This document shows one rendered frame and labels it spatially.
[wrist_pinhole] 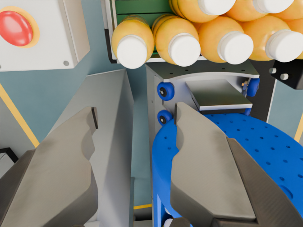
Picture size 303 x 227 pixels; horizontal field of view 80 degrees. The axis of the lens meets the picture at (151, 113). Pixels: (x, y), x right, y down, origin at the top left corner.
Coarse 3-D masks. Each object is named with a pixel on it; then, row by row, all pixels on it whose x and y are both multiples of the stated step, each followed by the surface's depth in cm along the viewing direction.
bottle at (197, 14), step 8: (168, 0) 36; (176, 0) 29; (184, 0) 25; (192, 0) 24; (200, 0) 23; (176, 8) 31; (184, 8) 26; (192, 8) 24; (200, 8) 23; (184, 16) 28; (192, 16) 26; (200, 16) 25; (208, 16) 25; (216, 16) 25
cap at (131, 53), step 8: (128, 40) 23; (136, 40) 23; (120, 48) 23; (128, 48) 23; (136, 48) 23; (144, 48) 23; (120, 56) 24; (128, 56) 24; (136, 56) 24; (144, 56) 24; (128, 64) 24; (136, 64) 24
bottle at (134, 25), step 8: (128, 16) 35; (136, 16) 34; (120, 24) 27; (128, 24) 26; (136, 24) 26; (144, 24) 27; (120, 32) 25; (128, 32) 25; (136, 32) 25; (144, 32) 26; (112, 40) 27; (120, 40) 24; (144, 40) 26; (152, 40) 27; (112, 48) 27; (152, 48) 28
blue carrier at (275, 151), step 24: (216, 120) 41; (240, 120) 41; (168, 144) 35; (240, 144) 35; (264, 144) 34; (288, 144) 34; (168, 168) 30; (264, 168) 30; (288, 168) 29; (168, 192) 28; (288, 192) 26; (168, 216) 64
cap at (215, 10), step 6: (204, 0) 21; (210, 0) 21; (216, 0) 21; (222, 0) 21; (228, 0) 21; (234, 0) 21; (204, 6) 22; (210, 6) 21; (216, 6) 21; (222, 6) 21; (228, 6) 21; (210, 12) 22; (216, 12) 22; (222, 12) 22
